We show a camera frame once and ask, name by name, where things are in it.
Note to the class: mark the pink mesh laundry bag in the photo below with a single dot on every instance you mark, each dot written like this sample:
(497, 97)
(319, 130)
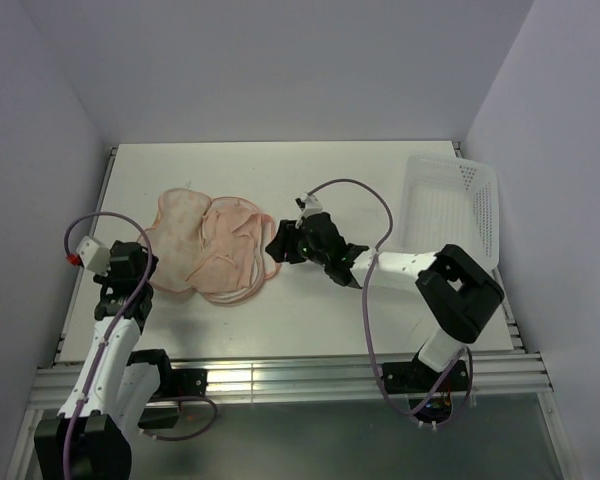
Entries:
(175, 239)

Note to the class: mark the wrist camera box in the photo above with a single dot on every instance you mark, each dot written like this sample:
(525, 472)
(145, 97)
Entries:
(309, 205)
(92, 255)

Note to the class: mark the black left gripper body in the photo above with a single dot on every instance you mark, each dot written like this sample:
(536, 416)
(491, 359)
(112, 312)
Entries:
(103, 279)

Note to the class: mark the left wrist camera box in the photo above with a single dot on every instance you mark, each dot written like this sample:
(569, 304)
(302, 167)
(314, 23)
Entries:
(92, 255)

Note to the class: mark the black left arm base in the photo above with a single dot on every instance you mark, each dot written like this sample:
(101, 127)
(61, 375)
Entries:
(187, 385)

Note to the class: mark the aluminium frame rail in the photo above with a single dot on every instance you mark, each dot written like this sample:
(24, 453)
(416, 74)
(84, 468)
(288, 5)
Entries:
(351, 378)

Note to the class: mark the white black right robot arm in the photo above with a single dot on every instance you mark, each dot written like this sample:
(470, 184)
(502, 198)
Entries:
(460, 294)

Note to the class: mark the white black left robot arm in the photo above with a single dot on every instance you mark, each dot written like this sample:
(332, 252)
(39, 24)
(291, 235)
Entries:
(90, 436)

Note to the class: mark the peach pink bra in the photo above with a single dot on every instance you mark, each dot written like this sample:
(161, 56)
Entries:
(233, 263)

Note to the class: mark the white perforated plastic basket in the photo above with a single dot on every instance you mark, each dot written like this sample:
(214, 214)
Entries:
(449, 200)

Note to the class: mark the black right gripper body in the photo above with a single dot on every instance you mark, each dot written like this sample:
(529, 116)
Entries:
(299, 249)

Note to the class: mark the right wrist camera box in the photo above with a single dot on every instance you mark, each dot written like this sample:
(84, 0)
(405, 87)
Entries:
(309, 205)

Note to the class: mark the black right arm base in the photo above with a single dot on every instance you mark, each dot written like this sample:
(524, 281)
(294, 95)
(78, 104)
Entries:
(415, 391)

